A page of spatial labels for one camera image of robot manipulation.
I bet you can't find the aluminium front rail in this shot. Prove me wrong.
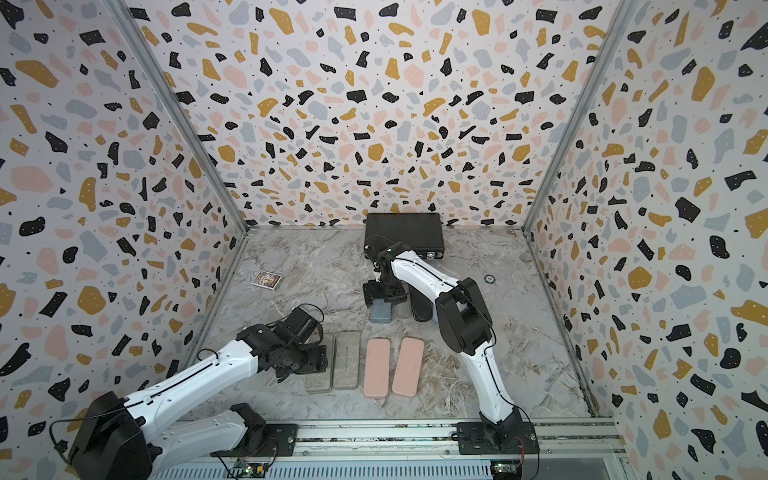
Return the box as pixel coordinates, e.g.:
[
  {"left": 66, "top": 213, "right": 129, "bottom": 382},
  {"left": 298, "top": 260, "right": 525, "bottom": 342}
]
[{"left": 116, "top": 418, "right": 631, "bottom": 480}]

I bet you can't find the black ribbed briefcase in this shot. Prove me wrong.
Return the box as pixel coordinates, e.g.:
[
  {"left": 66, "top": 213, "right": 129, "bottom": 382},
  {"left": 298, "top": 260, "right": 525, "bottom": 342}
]
[{"left": 363, "top": 212, "right": 445, "bottom": 260}]

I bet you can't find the black case beige lining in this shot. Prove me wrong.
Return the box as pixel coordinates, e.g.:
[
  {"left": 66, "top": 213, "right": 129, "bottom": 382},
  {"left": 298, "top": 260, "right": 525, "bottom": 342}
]
[{"left": 410, "top": 291, "right": 434, "bottom": 323}]

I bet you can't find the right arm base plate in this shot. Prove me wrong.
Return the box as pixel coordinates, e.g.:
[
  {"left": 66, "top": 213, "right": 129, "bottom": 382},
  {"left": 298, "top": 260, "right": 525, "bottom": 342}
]
[{"left": 452, "top": 422, "right": 540, "bottom": 455}]

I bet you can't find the playing card box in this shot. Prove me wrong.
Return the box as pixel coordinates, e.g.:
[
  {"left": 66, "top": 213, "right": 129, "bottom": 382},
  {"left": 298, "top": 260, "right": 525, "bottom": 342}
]
[{"left": 251, "top": 270, "right": 283, "bottom": 291}]

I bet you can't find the pink glasses case grey lining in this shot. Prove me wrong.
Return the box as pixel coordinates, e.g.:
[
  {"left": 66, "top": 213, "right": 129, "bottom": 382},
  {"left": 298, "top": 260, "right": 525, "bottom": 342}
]
[{"left": 363, "top": 338, "right": 391, "bottom": 399}]

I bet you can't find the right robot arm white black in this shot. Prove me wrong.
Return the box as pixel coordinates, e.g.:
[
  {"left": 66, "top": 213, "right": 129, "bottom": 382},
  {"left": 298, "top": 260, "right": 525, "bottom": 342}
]
[{"left": 363, "top": 242, "right": 523, "bottom": 452}]

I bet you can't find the grey case mint lining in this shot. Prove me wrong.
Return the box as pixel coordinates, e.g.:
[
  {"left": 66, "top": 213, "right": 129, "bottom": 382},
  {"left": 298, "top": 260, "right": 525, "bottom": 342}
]
[{"left": 370, "top": 301, "right": 392, "bottom": 324}]

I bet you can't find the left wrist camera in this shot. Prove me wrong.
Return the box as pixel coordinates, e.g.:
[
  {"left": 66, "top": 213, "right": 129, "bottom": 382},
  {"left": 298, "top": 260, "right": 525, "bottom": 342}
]
[{"left": 272, "top": 305, "right": 324, "bottom": 345}]

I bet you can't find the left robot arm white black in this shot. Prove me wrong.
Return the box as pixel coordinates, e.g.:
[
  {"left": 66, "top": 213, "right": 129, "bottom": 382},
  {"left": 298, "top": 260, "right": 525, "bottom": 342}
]
[{"left": 68, "top": 324, "right": 328, "bottom": 479}]

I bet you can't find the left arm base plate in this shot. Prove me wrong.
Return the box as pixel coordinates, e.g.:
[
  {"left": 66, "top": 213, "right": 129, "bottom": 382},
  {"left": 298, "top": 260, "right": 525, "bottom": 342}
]
[{"left": 210, "top": 423, "right": 299, "bottom": 458}]

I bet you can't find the mint green glasses case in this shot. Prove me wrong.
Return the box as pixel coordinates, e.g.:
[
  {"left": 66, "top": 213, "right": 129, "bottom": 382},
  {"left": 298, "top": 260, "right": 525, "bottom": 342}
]
[{"left": 332, "top": 331, "right": 361, "bottom": 390}]

